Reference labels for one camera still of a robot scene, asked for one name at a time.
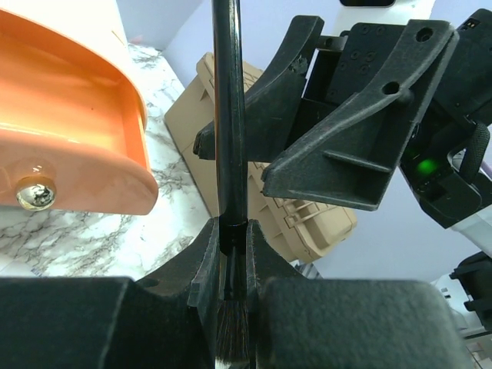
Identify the tan plastic tool case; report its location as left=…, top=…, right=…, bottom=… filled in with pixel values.
left=164, top=52, right=358, bottom=264

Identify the black makeup brush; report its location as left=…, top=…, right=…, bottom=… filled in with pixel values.
left=211, top=1, right=249, bottom=368

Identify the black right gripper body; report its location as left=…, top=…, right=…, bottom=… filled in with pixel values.
left=299, top=8, right=491, bottom=228

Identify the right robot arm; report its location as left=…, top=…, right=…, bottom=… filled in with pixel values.
left=194, top=1, right=491, bottom=300

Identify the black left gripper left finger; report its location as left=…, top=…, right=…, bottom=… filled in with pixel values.
left=1, top=220, right=218, bottom=368

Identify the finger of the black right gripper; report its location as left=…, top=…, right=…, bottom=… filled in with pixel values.
left=262, top=20, right=458, bottom=211
left=192, top=15, right=326, bottom=162

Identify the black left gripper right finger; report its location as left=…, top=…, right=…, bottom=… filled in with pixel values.
left=246, top=221, right=472, bottom=368

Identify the cream round drawer organizer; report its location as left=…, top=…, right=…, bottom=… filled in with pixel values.
left=1, top=0, right=126, bottom=47

